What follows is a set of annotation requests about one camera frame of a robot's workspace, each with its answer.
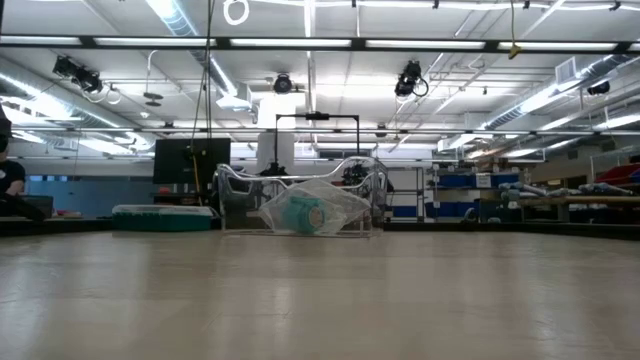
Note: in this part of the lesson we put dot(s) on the clear plastic bag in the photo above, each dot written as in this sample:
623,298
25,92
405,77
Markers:
345,205

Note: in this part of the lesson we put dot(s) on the teal bandage roll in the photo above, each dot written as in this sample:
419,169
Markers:
300,215

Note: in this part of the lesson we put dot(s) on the clear plastic bin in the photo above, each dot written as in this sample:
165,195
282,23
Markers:
240,220

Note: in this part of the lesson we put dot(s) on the shelf with blue bins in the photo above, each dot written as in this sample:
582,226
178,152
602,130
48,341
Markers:
455,181

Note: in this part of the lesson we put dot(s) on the black overhead light bar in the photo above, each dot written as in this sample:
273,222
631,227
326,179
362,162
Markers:
357,43

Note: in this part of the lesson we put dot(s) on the black monitor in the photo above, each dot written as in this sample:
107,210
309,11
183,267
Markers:
175,160

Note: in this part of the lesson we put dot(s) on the teal first aid kit box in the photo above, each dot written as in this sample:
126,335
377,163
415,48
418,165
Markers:
160,222

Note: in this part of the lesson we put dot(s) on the wooden workbench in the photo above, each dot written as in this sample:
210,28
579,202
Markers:
575,201

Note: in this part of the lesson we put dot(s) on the white ceiling vent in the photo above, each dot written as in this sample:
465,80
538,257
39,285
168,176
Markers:
566,72

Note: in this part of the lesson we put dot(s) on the black ceiling fixture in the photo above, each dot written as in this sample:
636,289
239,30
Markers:
598,88

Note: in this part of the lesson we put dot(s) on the red storage bin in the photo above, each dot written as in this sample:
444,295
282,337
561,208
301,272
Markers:
620,176

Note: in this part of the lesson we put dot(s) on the person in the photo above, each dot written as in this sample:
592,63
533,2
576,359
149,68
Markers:
10,180

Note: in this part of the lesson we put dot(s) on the black distant gantry frame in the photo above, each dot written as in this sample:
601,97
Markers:
317,117

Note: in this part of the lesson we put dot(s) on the black ceiling camera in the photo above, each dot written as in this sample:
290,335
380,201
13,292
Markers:
80,76
282,84
407,82

